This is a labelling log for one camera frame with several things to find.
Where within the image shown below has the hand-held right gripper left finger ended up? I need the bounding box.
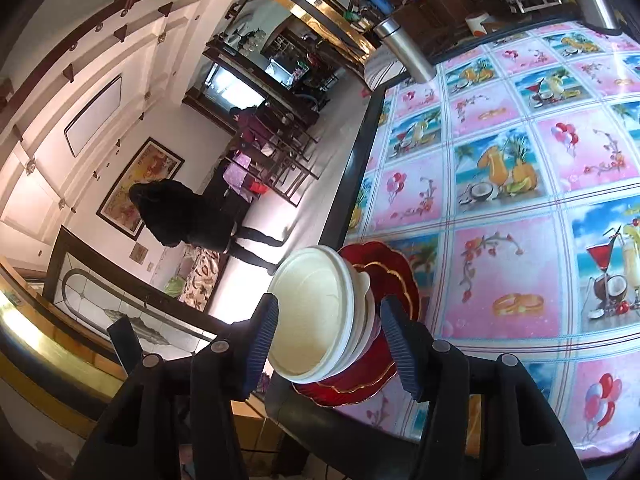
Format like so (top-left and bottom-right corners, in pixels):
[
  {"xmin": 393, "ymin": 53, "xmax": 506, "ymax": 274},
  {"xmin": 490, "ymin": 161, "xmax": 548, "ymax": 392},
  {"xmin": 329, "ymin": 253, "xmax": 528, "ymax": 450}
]
[{"xmin": 70, "ymin": 292, "xmax": 280, "ymax": 480}]

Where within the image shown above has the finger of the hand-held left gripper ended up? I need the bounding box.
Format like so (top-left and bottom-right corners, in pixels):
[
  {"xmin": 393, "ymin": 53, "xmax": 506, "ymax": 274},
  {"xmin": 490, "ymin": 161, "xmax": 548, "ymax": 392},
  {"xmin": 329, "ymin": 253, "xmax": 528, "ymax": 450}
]
[{"xmin": 107, "ymin": 317, "xmax": 146, "ymax": 376}]

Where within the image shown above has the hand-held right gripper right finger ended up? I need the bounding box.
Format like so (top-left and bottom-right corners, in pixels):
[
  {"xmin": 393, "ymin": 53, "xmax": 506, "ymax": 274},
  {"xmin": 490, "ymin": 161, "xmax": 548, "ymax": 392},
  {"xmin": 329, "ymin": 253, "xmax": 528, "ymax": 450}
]
[{"xmin": 380, "ymin": 296, "xmax": 588, "ymax": 480}]

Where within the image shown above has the cream ribbed bowl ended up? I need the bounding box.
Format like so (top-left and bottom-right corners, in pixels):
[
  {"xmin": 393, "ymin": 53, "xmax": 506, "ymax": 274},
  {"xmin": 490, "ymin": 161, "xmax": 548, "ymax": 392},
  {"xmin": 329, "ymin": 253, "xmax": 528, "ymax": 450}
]
[
  {"xmin": 357, "ymin": 300, "xmax": 382, "ymax": 358},
  {"xmin": 267, "ymin": 246, "xmax": 357, "ymax": 381}
]

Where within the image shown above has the white bowl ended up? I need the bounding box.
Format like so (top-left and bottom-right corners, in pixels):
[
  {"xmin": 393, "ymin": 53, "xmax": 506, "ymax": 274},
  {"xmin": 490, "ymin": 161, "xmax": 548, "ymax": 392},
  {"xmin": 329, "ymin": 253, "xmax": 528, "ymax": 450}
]
[
  {"xmin": 350, "ymin": 270, "xmax": 376, "ymax": 361},
  {"xmin": 340, "ymin": 262, "xmax": 370, "ymax": 368}
]

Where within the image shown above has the red plate with gold lettering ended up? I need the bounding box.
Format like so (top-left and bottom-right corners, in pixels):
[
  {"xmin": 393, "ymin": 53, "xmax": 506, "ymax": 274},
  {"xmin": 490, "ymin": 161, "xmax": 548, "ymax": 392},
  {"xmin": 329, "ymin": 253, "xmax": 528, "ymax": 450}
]
[{"xmin": 292, "ymin": 241, "xmax": 421, "ymax": 407}]

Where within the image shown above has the red plate with white sticker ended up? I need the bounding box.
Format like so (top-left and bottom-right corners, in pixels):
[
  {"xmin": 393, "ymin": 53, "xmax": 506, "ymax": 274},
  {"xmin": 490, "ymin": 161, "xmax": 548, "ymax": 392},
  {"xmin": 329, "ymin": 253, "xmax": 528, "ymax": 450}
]
[{"xmin": 320, "ymin": 247, "xmax": 408, "ymax": 396}]

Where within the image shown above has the glass door panel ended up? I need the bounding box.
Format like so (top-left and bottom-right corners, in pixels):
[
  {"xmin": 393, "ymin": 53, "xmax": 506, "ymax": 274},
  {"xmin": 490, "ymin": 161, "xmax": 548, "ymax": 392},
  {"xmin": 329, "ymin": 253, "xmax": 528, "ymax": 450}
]
[{"xmin": 42, "ymin": 225, "xmax": 218, "ymax": 356}]

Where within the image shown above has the sofa with printed blanket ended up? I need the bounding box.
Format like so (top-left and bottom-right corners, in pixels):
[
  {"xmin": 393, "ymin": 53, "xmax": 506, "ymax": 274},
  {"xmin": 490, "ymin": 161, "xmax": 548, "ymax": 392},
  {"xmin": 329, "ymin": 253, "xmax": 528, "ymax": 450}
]
[{"xmin": 165, "ymin": 247, "xmax": 221, "ymax": 311}]

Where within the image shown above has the printed plastic tablecloth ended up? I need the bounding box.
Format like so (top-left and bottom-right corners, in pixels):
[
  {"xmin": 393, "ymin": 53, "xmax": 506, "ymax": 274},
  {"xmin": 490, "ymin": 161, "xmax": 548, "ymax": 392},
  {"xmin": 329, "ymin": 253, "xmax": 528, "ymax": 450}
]
[{"xmin": 330, "ymin": 20, "xmax": 640, "ymax": 461}]

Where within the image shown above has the person's black-clad body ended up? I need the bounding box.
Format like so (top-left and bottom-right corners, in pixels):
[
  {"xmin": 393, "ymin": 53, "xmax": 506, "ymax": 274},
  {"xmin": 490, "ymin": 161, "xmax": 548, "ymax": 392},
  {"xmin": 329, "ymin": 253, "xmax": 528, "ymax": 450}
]
[{"xmin": 129, "ymin": 178, "xmax": 286, "ymax": 276}]

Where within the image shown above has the dark wooden chair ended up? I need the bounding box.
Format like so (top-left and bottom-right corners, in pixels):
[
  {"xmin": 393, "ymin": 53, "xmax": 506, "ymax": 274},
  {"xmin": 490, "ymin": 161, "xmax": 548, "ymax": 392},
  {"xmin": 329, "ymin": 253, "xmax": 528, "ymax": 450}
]
[
  {"xmin": 260, "ymin": 105, "xmax": 321, "ymax": 171},
  {"xmin": 222, "ymin": 152, "xmax": 307, "ymax": 207}
]

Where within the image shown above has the black dining table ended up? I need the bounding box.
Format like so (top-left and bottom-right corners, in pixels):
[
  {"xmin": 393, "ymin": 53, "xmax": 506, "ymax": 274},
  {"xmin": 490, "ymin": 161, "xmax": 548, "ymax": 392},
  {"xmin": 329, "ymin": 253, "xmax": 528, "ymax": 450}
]
[{"xmin": 262, "ymin": 10, "xmax": 640, "ymax": 480}]

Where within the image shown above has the slim steel flask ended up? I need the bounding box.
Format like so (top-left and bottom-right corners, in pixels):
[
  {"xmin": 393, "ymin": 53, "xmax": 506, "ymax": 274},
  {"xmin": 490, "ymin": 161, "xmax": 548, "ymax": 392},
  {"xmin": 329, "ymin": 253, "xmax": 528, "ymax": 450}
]
[{"xmin": 372, "ymin": 16, "xmax": 436, "ymax": 83}]

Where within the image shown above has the ceiling chandelier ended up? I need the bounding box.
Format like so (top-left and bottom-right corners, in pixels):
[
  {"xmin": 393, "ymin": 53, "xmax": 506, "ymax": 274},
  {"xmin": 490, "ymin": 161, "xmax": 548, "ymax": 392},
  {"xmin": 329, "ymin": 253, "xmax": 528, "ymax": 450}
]
[{"xmin": 227, "ymin": 27, "xmax": 268, "ymax": 56}]

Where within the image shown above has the white plastic stool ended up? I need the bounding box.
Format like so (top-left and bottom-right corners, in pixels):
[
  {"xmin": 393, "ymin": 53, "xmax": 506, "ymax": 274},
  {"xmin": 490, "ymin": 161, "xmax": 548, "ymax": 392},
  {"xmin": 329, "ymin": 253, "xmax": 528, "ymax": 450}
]
[{"xmin": 465, "ymin": 12, "xmax": 493, "ymax": 36}]

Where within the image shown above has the framed wall painting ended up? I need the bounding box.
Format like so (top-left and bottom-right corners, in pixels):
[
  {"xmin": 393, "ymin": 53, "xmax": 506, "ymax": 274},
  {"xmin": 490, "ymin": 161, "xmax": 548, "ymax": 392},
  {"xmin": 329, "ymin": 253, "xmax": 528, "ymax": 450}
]
[{"xmin": 96, "ymin": 137, "xmax": 185, "ymax": 241}]

